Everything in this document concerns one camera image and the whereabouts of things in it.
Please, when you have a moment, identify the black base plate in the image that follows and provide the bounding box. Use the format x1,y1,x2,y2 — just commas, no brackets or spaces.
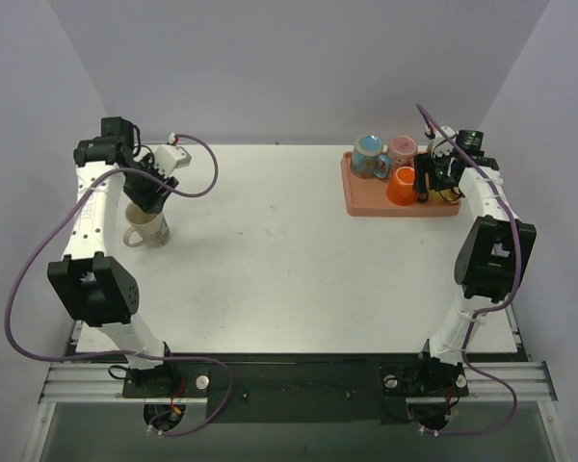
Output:
122,352,468,429

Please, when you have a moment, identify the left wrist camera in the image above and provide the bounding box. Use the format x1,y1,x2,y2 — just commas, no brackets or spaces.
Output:
153,144,192,176

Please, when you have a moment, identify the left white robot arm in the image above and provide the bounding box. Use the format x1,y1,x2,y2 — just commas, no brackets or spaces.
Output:
47,116,191,397

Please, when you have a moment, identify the yellow mug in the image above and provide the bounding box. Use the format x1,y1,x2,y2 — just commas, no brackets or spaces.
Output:
428,190,461,204

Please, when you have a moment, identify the pink plastic tray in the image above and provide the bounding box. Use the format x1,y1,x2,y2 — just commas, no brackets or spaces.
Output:
340,151,460,218

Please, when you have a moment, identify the aluminium rail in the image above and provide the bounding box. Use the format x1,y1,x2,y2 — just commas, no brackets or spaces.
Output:
39,362,558,404

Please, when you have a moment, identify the blue-bottom cartoon mug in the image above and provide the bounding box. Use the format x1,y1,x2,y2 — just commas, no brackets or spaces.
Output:
350,135,392,180

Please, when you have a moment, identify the orange mug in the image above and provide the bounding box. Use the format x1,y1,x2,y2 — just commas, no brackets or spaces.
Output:
385,166,416,206

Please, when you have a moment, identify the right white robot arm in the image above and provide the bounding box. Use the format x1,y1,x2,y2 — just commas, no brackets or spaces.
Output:
410,126,537,394

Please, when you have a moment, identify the cream floral mug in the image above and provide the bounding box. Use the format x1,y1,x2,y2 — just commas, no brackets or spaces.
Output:
122,203,171,248

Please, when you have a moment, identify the pink cartoon mug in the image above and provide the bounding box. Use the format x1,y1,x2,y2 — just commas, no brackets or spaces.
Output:
386,136,418,169

